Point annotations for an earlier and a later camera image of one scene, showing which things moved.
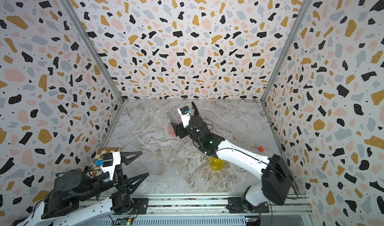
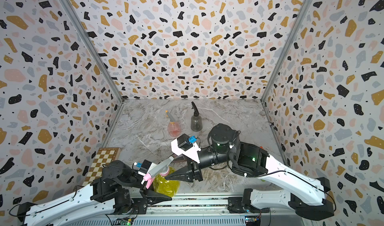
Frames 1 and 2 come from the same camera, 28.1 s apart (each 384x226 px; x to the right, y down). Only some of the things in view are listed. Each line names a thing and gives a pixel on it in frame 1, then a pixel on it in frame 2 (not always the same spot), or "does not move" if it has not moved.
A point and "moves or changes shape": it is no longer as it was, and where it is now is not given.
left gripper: [125, 185] -> [151, 197]
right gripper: [179, 128] -> [195, 170]
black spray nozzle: [196, 112] does not move
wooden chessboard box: [96, 170] does not move
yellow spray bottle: [216, 164] moves or changes shape
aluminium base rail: [203, 209] does not move
